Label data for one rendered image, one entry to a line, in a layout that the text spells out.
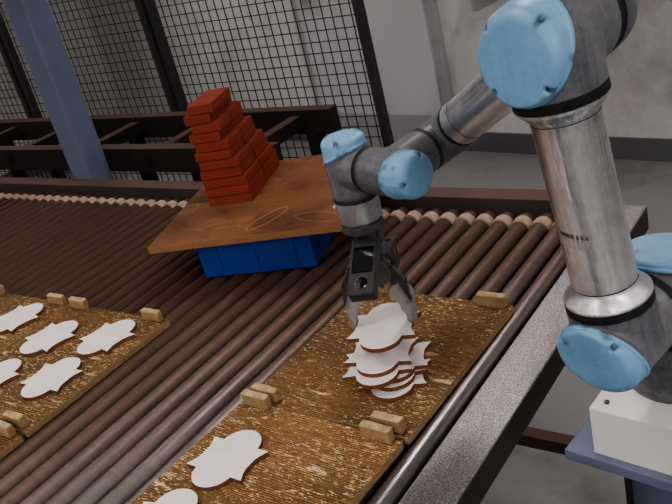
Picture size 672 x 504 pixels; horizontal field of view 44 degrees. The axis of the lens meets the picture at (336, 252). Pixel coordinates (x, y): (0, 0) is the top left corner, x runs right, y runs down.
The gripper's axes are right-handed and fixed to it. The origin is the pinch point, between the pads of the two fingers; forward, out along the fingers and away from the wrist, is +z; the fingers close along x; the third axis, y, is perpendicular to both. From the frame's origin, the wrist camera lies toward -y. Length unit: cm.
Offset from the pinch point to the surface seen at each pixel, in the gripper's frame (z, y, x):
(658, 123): 82, 307, -68
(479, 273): 11.2, 36.5, -12.0
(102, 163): 4, 135, 134
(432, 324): 9.4, 14.4, -5.0
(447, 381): 9.4, -4.5, -10.2
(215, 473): 8.4, -27.6, 25.1
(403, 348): 4.6, -0.6, -2.7
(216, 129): -22, 65, 51
